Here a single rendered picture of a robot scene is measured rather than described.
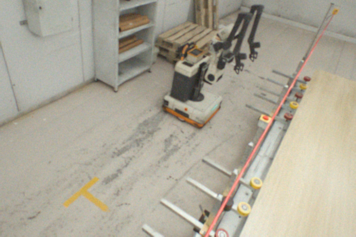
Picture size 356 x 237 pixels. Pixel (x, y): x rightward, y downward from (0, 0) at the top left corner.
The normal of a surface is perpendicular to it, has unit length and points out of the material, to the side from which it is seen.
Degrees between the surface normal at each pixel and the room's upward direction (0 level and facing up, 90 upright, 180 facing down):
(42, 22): 90
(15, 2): 90
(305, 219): 0
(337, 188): 0
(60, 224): 0
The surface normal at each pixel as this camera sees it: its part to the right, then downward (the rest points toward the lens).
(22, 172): 0.15, -0.80
